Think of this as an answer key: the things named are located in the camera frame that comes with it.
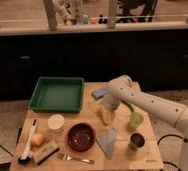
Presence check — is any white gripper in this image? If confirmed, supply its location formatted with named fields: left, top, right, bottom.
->
left=102, top=93, right=121, bottom=112

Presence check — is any yellow banana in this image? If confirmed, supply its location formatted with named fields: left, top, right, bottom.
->
left=99, top=104, right=115, bottom=125

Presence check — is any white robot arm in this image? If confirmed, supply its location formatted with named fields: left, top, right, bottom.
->
left=102, top=75, right=188, bottom=171

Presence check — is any green plastic tray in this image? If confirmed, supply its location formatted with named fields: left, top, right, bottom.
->
left=29, top=77, right=84, bottom=113

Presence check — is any green cucumber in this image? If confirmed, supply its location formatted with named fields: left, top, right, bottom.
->
left=123, top=102, right=134, bottom=112

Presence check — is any blue sponge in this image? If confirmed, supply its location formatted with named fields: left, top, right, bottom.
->
left=92, top=88, right=107, bottom=100

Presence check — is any light green cup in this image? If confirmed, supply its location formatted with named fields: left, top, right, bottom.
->
left=129, top=112, right=144, bottom=129

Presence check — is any blue folded cloth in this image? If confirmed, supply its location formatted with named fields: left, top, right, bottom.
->
left=97, top=128, right=116, bottom=159

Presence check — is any dark metal cup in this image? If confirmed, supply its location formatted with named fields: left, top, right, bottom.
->
left=129, top=133, right=145, bottom=151

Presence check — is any dark red bowl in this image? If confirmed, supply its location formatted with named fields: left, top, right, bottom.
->
left=67, top=123, right=95, bottom=152

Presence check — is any white plastic cup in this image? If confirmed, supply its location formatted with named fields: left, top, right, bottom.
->
left=48, top=114, right=65, bottom=132

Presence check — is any silver fork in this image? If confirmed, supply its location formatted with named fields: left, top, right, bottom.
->
left=57, top=153, right=95, bottom=165

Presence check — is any orange fruit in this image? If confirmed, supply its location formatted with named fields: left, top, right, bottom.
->
left=31, top=133, right=44, bottom=147

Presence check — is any wooden block eraser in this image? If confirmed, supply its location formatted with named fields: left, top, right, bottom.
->
left=33, top=140, right=59, bottom=165

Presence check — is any black cable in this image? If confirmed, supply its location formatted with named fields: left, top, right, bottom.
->
left=157, top=133, right=188, bottom=148

